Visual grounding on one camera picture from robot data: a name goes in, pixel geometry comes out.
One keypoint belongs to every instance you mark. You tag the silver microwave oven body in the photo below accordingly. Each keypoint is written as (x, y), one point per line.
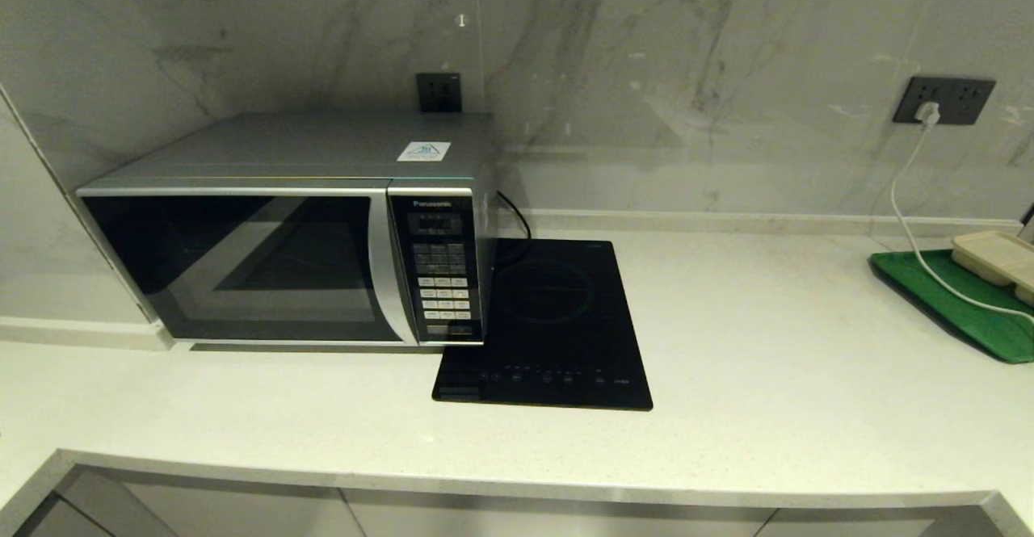
(323, 145)

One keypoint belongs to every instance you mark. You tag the black induction cooktop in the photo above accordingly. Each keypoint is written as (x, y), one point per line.
(565, 303)

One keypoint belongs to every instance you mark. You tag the beige base cabinet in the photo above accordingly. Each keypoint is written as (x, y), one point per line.
(485, 525)

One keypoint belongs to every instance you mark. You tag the white power plug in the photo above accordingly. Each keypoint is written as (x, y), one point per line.
(929, 113)

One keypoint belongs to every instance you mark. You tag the green plastic tray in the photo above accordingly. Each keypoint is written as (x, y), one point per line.
(969, 311)

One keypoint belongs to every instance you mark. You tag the beige lunch container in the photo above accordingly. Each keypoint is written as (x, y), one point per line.
(994, 256)

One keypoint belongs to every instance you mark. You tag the small black wall outlet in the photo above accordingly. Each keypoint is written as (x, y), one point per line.
(439, 93)

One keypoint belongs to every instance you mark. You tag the wide black wall outlet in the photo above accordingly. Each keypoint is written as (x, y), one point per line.
(961, 99)

